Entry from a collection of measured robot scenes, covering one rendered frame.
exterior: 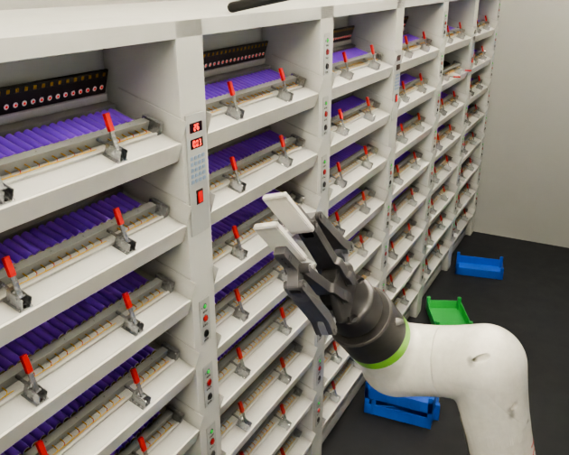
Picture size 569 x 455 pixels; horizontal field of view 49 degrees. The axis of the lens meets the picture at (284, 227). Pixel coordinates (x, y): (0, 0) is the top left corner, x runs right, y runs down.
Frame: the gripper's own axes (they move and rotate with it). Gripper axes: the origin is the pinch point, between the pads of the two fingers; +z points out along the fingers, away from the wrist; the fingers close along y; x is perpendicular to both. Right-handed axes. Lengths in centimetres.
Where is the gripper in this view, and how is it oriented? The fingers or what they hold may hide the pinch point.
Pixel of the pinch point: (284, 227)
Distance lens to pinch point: 69.8
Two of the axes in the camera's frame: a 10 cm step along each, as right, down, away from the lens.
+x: 8.5, -1.0, -5.2
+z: -4.8, -5.6, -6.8
